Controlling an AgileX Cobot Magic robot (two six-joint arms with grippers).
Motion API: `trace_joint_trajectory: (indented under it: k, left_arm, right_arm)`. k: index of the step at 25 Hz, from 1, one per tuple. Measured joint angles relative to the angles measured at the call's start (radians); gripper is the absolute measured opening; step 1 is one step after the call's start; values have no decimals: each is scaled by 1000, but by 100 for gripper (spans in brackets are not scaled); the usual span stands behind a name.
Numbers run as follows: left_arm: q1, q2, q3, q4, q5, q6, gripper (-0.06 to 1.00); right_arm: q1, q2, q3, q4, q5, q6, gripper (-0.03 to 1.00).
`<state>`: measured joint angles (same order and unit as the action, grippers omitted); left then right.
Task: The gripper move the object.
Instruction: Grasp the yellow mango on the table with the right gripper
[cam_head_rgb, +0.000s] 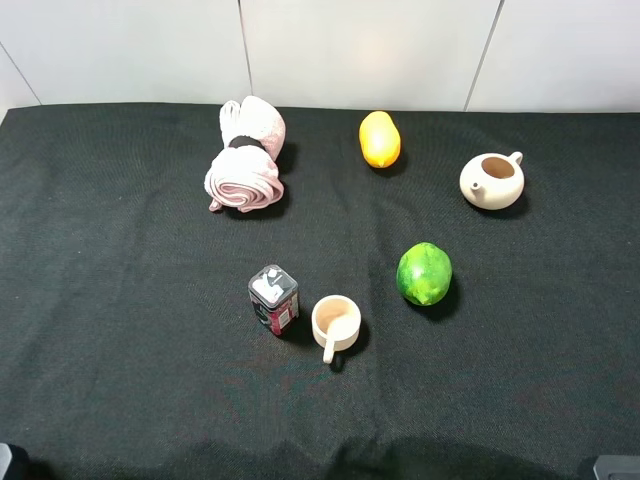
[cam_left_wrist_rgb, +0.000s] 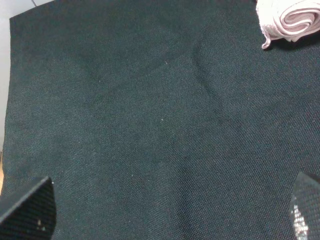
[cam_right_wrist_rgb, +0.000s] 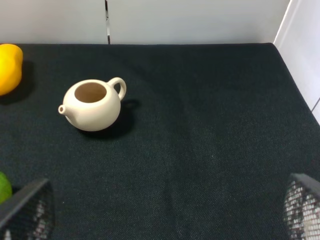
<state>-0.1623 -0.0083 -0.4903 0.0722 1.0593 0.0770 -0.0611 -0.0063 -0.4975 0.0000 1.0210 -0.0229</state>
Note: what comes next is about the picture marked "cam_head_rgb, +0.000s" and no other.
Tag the black table cloth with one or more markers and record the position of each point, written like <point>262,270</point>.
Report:
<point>130,348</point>

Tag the orange yellow mango fruit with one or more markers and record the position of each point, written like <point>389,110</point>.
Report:
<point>379,139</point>

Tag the beige wooden cup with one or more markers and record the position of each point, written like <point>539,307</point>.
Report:
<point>336,322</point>

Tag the grey device bottom right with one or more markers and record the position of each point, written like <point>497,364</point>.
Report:
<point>617,467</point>

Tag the small red black tin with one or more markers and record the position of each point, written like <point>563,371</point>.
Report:
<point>274,296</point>

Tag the beige ceramic teapot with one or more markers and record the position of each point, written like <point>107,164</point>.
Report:
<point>492,181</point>

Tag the green round fruit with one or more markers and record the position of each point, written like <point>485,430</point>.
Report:
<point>424,274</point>

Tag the rolled pink towel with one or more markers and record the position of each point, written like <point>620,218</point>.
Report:
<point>244,175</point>

